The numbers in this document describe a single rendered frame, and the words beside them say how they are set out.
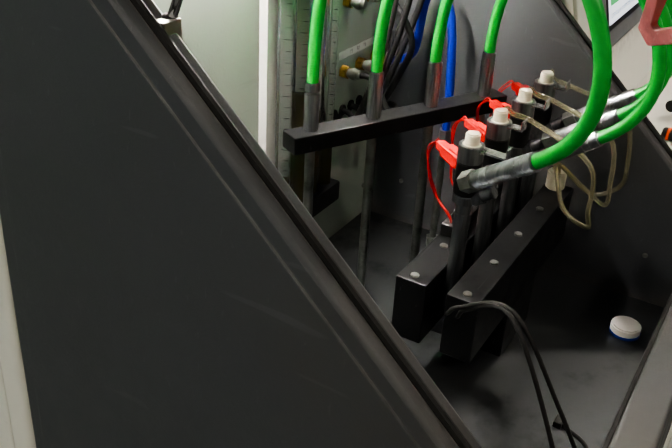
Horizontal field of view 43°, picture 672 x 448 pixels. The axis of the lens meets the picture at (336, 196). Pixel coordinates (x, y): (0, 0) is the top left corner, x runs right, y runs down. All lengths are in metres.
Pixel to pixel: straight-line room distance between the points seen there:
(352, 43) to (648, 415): 0.63
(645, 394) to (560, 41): 0.49
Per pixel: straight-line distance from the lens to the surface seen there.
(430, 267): 0.97
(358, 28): 1.21
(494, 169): 0.77
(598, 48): 0.67
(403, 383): 0.62
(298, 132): 0.99
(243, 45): 0.99
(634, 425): 0.87
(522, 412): 1.03
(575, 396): 1.07
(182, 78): 0.62
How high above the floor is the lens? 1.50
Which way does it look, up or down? 28 degrees down
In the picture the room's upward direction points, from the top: 3 degrees clockwise
